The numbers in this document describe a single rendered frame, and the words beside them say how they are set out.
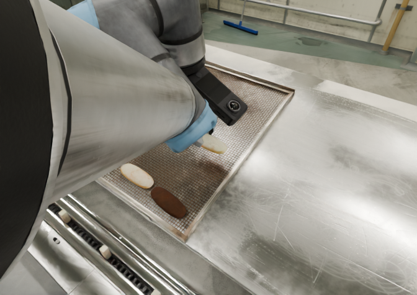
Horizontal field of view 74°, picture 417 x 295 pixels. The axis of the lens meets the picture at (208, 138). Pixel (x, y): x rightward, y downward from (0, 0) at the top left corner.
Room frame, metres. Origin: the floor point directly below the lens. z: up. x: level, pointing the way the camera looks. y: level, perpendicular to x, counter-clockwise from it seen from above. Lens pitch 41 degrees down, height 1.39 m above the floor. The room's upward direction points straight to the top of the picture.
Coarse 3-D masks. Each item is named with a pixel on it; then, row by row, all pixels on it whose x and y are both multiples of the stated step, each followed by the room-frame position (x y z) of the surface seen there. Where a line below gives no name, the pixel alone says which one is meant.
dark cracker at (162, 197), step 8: (152, 192) 0.37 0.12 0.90; (160, 192) 0.37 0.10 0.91; (168, 192) 0.37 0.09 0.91; (160, 200) 0.35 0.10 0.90; (168, 200) 0.35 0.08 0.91; (176, 200) 0.35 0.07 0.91; (168, 208) 0.33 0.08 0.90; (176, 208) 0.33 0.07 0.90; (184, 208) 0.33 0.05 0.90; (176, 216) 0.32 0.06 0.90
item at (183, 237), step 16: (208, 64) 0.83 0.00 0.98; (240, 80) 0.74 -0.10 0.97; (256, 80) 0.73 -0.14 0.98; (256, 96) 0.66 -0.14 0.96; (272, 96) 0.66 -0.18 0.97; (288, 96) 0.65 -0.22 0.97; (256, 112) 0.60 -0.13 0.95; (224, 128) 0.55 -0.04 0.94; (240, 128) 0.55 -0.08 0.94; (256, 144) 0.49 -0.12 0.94; (208, 160) 0.46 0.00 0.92; (240, 160) 0.45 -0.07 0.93; (112, 176) 0.43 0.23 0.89; (192, 176) 0.41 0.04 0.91; (128, 192) 0.38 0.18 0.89; (176, 192) 0.38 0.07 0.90; (208, 192) 0.37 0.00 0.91; (144, 208) 0.34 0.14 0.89; (192, 208) 0.34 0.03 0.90; (208, 208) 0.33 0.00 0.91; (160, 224) 0.30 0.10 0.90; (176, 224) 0.30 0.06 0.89; (192, 224) 0.30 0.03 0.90
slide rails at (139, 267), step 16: (48, 208) 0.37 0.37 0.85; (64, 208) 0.37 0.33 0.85; (64, 224) 0.33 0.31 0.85; (80, 224) 0.33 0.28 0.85; (96, 224) 0.33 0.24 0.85; (80, 240) 0.29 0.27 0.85; (112, 240) 0.29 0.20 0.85; (96, 256) 0.26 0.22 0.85; (128, 256) 0.26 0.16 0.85; (112, 272) 0.23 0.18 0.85; (144, 272) 0.23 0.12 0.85; (128, 288) 0.20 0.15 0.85; (160, 288) 0.20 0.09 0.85
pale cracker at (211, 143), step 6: (204, 138) 0.46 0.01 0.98; (210, 138) 0.46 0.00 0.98; (216, 138) 0.46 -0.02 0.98; (204, 144) 0.45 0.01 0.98; (210, 144) 0.45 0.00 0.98; (216, 144) 0.45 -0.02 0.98; (222, 144) 0.45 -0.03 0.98; (210, 150) 0.43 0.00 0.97; (216, 150) 0.43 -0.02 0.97; (222, 150) 0.43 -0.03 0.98
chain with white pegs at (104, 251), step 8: (56, 208) 0.38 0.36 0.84; (64, 216) 0.34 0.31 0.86; (72, 224) 0.33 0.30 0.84; (88, 240) 0.30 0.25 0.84; (96, 248) 0.28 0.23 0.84; (104, 248) 0.26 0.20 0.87; (104, 256) 0.26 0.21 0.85; (112, 256) 0.26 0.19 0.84; (112, 264) 0.25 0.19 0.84; (120, 264) 0.25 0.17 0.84; (120, 272) 0.23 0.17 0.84; (128, 272) 0.23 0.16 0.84; (136, 280) 0.22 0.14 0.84; (144, 288) 0.20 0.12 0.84
